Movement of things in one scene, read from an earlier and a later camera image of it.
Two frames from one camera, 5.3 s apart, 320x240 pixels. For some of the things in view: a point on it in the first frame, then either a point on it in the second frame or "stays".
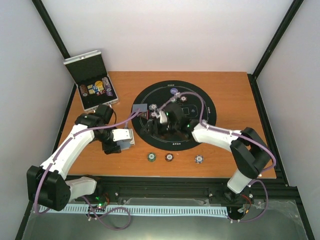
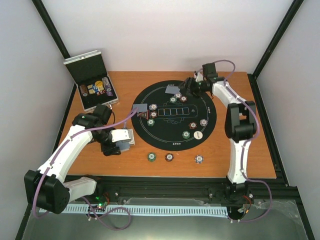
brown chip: [183, 98] stays
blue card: [143, 107] stays
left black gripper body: [106, 147] stays
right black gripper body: [165, 131] -> [197, 89]
